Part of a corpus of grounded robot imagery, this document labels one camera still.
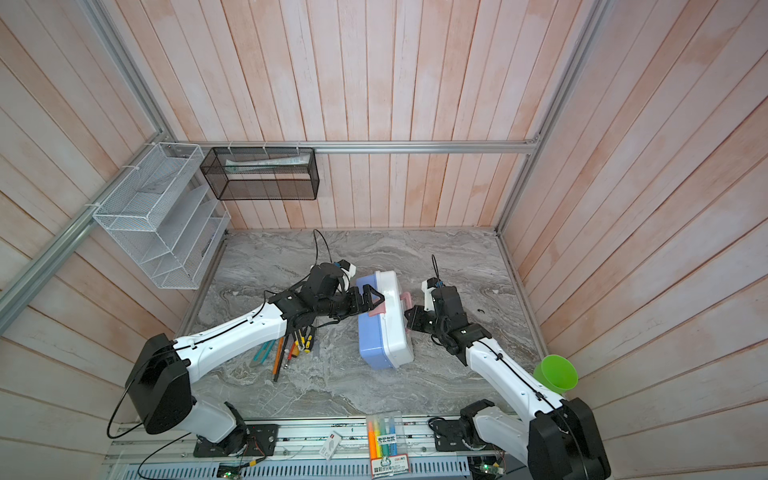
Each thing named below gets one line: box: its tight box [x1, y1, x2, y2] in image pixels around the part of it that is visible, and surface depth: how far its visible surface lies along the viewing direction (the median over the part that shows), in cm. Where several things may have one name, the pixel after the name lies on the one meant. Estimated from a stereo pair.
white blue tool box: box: [356, 270, 414, 370], surface depth 79 cm
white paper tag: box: [319, 433, 342, 461], surface depth 73 cm
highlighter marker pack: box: [366, 411, 410, 479], surface depth 73 cm
